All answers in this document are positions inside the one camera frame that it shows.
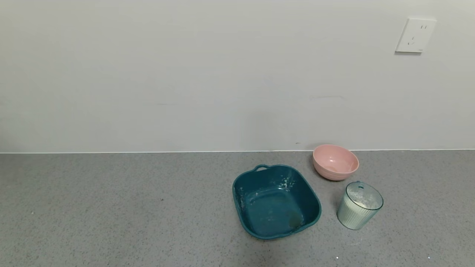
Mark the white wall socket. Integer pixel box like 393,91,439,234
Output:
395,18,437,54

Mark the pink bowl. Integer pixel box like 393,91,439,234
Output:
313,144,360,181

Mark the teal square tray with handles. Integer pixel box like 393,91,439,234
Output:
232,164,322,240

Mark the clear ribbed plastic cup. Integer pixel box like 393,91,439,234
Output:
337,181,384,231

